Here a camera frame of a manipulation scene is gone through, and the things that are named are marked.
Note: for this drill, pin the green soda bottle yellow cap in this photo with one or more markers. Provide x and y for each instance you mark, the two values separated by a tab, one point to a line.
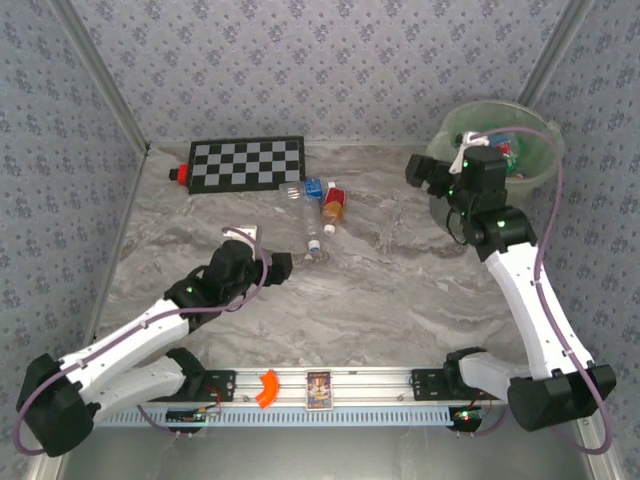
522	150

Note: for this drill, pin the crushed clear bottle blue label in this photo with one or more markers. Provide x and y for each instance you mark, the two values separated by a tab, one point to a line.
314	187

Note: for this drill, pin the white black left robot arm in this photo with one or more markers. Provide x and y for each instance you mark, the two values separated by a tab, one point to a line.
125	345

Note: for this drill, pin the bin with green liner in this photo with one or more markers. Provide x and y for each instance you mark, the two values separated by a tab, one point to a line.
540	155

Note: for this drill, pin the grey metal panel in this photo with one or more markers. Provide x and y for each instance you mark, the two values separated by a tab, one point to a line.
320	455

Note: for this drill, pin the colourful picture card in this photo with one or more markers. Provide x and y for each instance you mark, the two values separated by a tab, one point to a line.
319	390

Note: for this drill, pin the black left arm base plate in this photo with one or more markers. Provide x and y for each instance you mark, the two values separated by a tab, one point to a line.
225	385

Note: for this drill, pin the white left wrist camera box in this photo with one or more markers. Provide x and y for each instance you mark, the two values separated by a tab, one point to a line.
245	235

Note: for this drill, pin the orange curved plastic piece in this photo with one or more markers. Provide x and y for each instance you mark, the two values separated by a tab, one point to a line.
272	382

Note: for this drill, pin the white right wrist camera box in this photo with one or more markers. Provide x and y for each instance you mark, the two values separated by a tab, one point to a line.
462	155

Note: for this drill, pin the clear bottle white cap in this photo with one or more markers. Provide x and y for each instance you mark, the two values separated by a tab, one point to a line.
311	225

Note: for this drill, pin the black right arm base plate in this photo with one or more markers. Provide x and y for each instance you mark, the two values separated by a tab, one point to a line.
425	382

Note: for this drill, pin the orange juice bottle red label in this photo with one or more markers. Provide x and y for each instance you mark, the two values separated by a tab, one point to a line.
334	200

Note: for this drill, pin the aluminium mounting rail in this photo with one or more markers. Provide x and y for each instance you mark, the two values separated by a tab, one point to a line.
375	385

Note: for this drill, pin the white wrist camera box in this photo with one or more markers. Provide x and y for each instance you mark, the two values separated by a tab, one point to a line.
245	235
462	155

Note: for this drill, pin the red emergency stop button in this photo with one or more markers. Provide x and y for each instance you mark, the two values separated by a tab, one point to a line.
181	174

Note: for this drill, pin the black grey checkerboard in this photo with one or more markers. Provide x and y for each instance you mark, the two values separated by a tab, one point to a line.
245	165

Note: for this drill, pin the aluminium frame post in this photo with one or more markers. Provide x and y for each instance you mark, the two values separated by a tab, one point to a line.
555	50
104	75

